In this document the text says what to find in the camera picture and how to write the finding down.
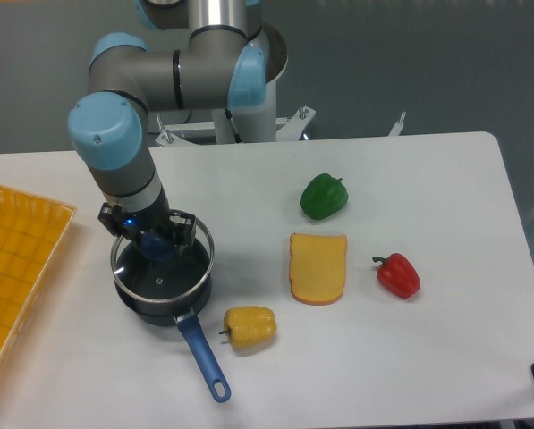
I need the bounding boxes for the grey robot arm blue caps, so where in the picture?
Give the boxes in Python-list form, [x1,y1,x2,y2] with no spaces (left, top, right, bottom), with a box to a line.
[67,1,267,260]

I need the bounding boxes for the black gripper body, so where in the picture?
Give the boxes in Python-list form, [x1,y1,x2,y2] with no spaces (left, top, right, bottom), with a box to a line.
[114,196,171,242]

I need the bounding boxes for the toast bread slice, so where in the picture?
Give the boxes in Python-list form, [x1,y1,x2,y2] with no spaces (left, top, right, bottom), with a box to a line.
[288,233,348,306]

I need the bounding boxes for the yellow woven basket tray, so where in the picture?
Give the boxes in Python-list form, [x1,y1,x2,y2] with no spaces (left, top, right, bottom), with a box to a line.
[0,185,76,365]

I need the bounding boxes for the dark saucepan blue handle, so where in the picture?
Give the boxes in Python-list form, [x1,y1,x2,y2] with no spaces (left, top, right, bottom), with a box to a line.
[114,268,231,403]

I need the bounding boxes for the red bell pepper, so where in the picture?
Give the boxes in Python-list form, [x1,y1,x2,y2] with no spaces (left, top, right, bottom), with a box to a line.
[372,253,421,299]

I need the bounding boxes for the yellow bell pepper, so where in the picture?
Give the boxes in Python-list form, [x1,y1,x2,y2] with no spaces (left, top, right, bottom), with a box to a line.
[220,306,277,349]

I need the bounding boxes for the green bell pepper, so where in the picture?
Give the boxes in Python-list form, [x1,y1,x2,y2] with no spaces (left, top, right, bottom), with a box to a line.
[299,173,349,221]

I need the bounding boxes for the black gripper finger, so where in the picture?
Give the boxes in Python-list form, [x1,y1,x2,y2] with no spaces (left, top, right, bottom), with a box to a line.
[169,211,196,257]
[97,203,122,236]

